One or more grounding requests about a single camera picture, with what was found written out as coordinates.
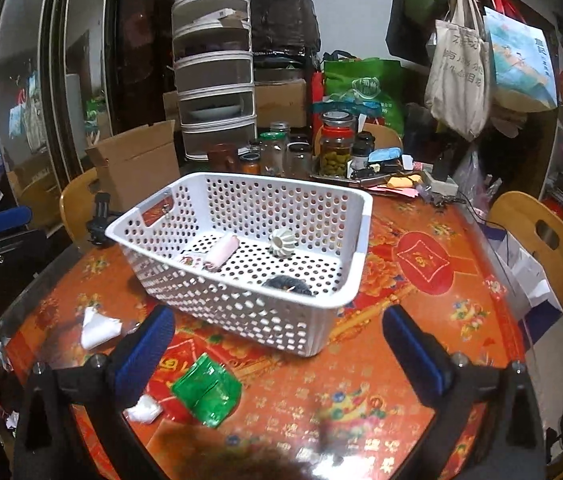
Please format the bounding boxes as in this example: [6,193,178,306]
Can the blue illustrated paper bag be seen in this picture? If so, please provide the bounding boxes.
[484,9,558,113]

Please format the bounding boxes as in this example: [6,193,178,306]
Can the green foil packet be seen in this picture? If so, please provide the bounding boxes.
[171,353,242,428]

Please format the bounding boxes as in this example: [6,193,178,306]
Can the dark grey sock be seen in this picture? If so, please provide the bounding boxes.
[263,275,313,296]

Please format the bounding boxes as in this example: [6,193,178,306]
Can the white pink towel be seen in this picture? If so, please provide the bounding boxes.
[202,234,239,272]

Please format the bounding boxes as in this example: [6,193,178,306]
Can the red lid pickle jar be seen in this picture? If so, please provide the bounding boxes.
[318,110,356,178]

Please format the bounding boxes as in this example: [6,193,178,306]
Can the black phone stand clamp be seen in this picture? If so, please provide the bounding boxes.
[85,192,121,247]

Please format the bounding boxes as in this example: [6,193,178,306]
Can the green lid glass jar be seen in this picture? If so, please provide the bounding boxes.
[260,131,287,177]

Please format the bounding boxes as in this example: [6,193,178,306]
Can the white perforated plastic basket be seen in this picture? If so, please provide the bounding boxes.
[106,172,373,358]

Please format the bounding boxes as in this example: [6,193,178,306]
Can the white ribbed round ornament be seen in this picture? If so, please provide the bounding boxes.
[270,228,297,259]

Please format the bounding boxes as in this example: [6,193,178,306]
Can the grey stacked drawer unit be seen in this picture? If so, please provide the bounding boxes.
[171,0,257,160]

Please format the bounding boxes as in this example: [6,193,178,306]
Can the left wooden chair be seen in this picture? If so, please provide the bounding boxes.
[59,168,100,252]

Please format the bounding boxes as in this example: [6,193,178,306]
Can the small white ball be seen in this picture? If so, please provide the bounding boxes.
[124,393,163,425]

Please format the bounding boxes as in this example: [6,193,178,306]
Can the brown cardboard box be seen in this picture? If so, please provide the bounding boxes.
[86,120,180,212]

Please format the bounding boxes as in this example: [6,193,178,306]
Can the green shopping bag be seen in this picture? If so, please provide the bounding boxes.
[323,51,405,136]

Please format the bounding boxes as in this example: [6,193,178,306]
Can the beige canvas tote bag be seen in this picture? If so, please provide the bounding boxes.
[425,0,493,142]

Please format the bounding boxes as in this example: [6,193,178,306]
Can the brown plastic jug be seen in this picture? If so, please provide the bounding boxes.
[207,143,240,172]

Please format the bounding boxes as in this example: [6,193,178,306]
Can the orange small jar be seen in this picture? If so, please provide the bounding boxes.
[239,152,261,174]

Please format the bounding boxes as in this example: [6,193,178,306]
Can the right wooden chair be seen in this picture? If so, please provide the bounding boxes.
[487,191,563,308]

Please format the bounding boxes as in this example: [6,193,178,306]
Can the wooden chair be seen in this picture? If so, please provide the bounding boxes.
[59,168,100,252]
[487,191,563,308]

